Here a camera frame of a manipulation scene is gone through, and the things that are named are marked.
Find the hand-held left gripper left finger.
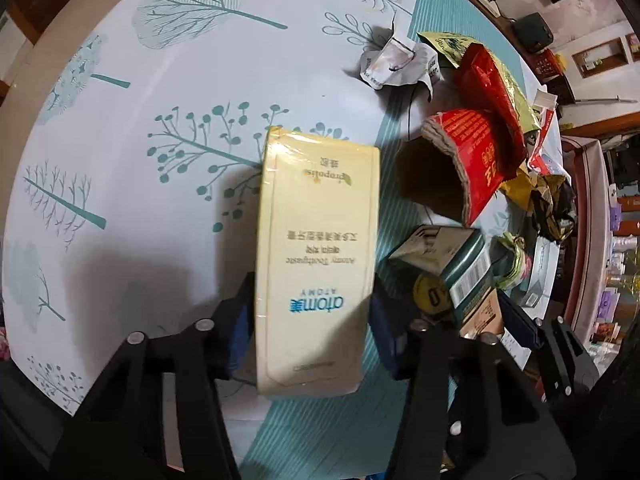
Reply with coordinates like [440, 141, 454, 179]
[47, 272, 256, 480]

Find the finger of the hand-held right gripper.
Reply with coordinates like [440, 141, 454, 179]
[497, 290, 547, 352]
[536, 316, 599, 404]

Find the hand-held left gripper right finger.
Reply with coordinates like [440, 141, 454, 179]
[370, 280, 568, 480]

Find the pale yellow toothpaste box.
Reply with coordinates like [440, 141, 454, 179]
[255, 126, 381, 401]

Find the brown cardboard box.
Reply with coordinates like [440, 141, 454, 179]
[457, 287, 506, 341]

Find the white flat box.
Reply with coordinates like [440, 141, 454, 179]
[520, 237, 557, 308]

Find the yellow round lid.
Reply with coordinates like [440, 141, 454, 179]
[412, 272, 453, 318]

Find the green crumpled wrapper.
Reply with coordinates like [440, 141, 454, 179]
[492, 232, 529, 291]

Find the green white carton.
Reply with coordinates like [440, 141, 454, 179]
[389, 225, 493, 326]

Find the side table with pink cloth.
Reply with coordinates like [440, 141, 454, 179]
[560, 135, 623, 356]

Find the group of white bottles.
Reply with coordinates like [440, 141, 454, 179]
[607, 185, 640, 321]

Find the black gold crumpled wrapper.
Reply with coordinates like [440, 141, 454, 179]
[527, 172, 578, 243]

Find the gold foil wrapper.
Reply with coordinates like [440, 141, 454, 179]
[500, 162, 541, 211]

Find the red corrugated cardboard box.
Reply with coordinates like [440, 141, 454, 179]
[394, 109, 527, 227]

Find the red white packet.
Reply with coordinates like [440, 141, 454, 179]
[525, 87, 559, 171]

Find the thin long pole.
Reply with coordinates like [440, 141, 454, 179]
[572, 95, 626, 107]

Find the red foil bag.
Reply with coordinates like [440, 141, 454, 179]
[452, 44, 543, 171]

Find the red lidded container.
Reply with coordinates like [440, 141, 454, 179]
[532, 50, 563, 81]

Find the crumpled white paper wrapper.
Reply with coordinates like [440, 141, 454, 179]
[359, 12, 445, 103]

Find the yellow green snack packet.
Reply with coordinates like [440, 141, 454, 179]
[417, 31, 483, 68]

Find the dark air fryer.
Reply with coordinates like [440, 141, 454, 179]
[515, 12, 554, 54]

